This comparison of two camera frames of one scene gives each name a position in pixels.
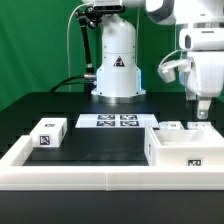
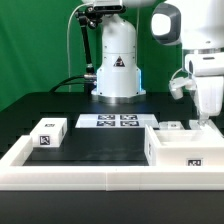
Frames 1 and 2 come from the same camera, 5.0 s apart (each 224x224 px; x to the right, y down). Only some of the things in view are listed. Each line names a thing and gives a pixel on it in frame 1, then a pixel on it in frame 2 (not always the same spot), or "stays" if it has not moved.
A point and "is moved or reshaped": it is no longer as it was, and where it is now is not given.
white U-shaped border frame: [14, 175] stays
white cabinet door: [169, 125] stays
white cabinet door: [199, 124] is moved or reshaped
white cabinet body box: [196, 147] stays
